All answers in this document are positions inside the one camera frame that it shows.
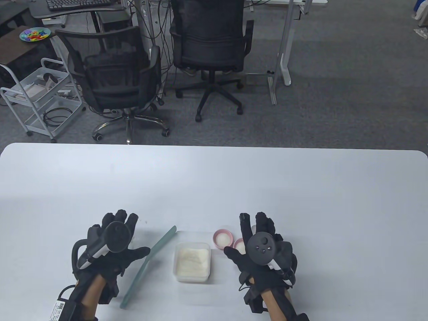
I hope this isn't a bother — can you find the pile of colourful blocks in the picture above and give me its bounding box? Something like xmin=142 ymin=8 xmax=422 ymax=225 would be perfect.
xmin=22 ymin=29 xmax=47 ymax=40

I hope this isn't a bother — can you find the person's right hand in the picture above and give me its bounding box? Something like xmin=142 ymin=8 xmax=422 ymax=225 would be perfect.
xmin=223 ymin=212 xmax=298 ymax=295

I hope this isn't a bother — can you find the dark low table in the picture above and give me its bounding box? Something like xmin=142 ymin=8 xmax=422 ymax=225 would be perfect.
xmin=0 ymin=5 xmax=30 ymax=37

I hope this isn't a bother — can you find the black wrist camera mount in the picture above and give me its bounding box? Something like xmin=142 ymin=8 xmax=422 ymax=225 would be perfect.
xmin=99 ymin=278 xmax=120 ymax=305
xmin=243 ymin=284 xmax=268 ymax=314

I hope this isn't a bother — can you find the mint green dessert spatula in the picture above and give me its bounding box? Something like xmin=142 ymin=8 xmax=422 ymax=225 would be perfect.
xmin=120 ymin=226 xmax=177 ymax=309

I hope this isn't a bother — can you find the person's left forearm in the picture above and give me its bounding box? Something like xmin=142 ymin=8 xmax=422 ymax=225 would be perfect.
xmin=80 ymin=274 xmax=107 ymax=318

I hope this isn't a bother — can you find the brown side table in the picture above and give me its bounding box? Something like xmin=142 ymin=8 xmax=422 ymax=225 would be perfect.
xmin=0 ymin=25 xmax=56 ymax=67

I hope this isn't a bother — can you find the person's right forearm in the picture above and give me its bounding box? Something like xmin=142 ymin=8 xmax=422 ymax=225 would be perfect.
xmin=261 ymin=289 xmax=298 ymax=321

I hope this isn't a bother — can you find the black desk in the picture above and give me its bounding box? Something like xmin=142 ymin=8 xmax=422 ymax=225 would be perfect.
xmin=28 ymin=0 xmax=134 ymax=34

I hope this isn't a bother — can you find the white desk frame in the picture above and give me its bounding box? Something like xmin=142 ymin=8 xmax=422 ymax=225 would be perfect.
xmin=249 ymin=0 xmax=328 ymax=106

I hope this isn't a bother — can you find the black keyboard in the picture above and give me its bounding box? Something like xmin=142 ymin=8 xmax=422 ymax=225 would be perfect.
xmin=46 ymin=0 xmax=116 ymax=11

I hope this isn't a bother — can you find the black padded office chair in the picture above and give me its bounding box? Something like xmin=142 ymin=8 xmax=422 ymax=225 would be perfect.
xmin=170 ymin=0 xmax=254 ymax=122

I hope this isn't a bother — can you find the bundle of black cables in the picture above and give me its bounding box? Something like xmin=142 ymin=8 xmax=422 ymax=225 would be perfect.
xmin=127 ymin=0 xmax=178 ymax=98

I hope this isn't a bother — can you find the coiled black cable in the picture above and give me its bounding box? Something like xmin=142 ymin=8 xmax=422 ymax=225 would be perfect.
xmin=43 ymin=108 xmax=72 ymax=127

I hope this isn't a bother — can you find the white plastic bag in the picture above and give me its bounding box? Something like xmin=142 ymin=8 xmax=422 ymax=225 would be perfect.
xmin=413 ymin=0 xmax=428 ymax=27

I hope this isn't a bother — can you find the person's left hand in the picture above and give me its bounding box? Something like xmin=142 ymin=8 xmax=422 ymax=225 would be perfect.
xmin=79 ymin=210 xmax=151 ymax=279

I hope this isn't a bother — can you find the clear plastic sugar container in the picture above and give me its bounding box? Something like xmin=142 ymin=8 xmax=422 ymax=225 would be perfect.
xmin=173 ymin=242 xmax=211 ymax=283

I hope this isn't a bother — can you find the black box with white label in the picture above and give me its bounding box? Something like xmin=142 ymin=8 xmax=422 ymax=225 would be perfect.
xmin=50 ymin=298 xmax=79 ymax=321

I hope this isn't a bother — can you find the black computer tower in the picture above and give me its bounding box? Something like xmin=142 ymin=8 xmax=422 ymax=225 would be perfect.
xmin=99 ymin=12 xmax=131 ymax=31

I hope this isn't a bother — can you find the white rolling cart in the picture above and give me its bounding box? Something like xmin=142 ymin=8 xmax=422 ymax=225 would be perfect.
xmin=0 ymin=58 xmax=87 ymax=143

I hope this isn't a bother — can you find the black mesh office chair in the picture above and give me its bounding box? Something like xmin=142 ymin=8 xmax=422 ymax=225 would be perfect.
xmin=55 ymin=26 xmax=170 ymax=145

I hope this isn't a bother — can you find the green plate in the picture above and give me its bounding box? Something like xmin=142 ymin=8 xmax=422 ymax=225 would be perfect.
xmin=19 ymin=27 xmax=51 ymax=42

